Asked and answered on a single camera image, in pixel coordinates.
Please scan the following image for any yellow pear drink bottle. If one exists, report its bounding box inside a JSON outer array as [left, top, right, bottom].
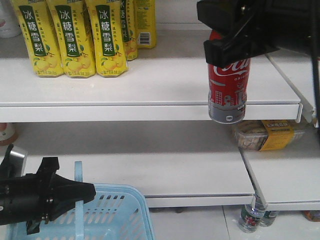
[[46, 0, 96, 79], [85, 0, 128, 78], [120, 0, 138, 61], [11, 0, 65, 78]]

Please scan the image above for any light blue plastic basket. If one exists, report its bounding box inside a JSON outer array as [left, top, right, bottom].
[[3, 161, 157, 240]]

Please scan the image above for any white peach drink bottle right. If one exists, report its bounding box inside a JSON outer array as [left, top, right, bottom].
[[0, 0, 22, 39]]

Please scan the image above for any clear cookie box yellow band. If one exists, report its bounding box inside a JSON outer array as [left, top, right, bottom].
[[232, 120, 308, 151]]

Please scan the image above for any clear water bottle green label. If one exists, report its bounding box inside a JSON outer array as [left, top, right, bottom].
[[259, 210, 279, 227]]

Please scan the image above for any yellow pear drink bottle rear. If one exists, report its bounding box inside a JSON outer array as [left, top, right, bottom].
[[120, 0, 138, 61]]

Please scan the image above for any red aluminium coca-cola bottle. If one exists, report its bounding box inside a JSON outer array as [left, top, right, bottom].
[[207, 29, 252, 125]]

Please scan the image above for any right orange C100 juice bottle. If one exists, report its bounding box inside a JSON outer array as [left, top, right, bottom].
[[0, 123, 18, 146]]

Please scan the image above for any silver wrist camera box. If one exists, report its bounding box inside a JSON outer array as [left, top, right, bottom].
[[5, 144, 28, 177]]

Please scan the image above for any yellow pear drink bottle right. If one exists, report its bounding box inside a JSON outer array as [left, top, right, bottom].
[[85, 0, 128, 78]]

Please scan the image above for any yellow pear drink bottle middle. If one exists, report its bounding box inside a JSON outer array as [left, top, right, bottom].
[[46, 0, 96, 79]]

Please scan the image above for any clear water bottle red label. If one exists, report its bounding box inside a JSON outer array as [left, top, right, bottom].
[[238, 203, 266, 233]]

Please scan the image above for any yellow pear drink bottle left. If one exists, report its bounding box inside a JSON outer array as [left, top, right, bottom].
[[11, 0, 65, 78]]

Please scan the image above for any white metal shelf unit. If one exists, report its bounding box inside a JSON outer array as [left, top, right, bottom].
[[0, 22, 320, 240]]

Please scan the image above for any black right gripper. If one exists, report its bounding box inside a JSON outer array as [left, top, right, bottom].
[[196, 0, 320, 68]]

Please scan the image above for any yellow pear drink bottle barcode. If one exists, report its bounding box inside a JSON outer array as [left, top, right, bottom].
[[134, 0, 157, 49]]

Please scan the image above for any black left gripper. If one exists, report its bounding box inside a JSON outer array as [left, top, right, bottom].
[[0, 157, 96, 235]]

